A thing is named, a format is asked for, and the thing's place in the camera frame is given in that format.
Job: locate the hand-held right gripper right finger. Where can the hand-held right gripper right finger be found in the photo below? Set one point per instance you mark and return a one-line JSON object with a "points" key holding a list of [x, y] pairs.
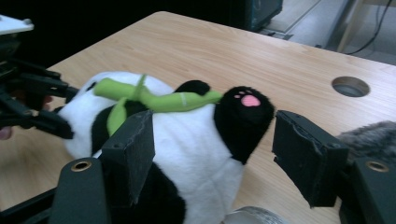
{"points": [[308, 161]]}

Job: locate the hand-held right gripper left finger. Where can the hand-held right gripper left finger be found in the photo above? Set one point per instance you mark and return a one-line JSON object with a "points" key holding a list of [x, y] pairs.
{"points": [[130, 155]]}

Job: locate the panda plush toy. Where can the panda plush toy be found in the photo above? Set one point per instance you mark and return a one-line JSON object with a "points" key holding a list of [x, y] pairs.
{"points": [[193, 149]]}

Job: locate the grey fluffy cloth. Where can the grey fluffy cloth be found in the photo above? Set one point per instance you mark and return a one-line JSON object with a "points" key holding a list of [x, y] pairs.
{"points": [[370, 140]]}

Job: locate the black equipment cabinet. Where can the black equipment cabinet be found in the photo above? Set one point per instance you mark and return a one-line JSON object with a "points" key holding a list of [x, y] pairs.
{"points": [[264, 14]]}

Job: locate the light wooden furniture frame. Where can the light wooden furniture frame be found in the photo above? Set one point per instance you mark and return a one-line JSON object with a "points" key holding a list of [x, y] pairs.
{"points": [[350, 25]]}

